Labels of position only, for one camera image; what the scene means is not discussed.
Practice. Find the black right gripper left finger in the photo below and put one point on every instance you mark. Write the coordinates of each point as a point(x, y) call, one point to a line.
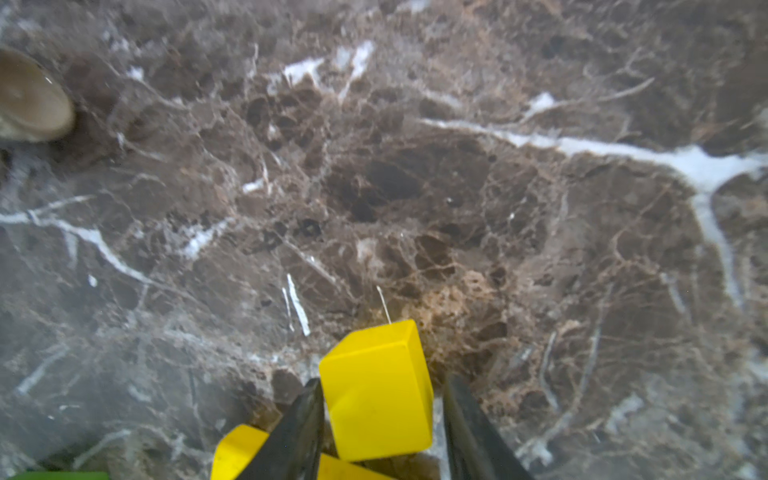
point(301, 429)

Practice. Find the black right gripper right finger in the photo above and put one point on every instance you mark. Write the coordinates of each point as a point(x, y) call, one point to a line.
point(475, 448)

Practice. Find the yellow cube block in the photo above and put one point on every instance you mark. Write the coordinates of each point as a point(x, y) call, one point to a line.
point(378, 392)

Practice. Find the long yellow block far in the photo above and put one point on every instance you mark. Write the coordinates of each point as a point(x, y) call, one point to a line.
point(241, 455)

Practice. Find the green rectangular block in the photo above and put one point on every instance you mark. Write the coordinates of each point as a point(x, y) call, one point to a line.
point(60, 475)

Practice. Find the black spice jar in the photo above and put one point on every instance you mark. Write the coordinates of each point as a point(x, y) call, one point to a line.
point(34, 107)

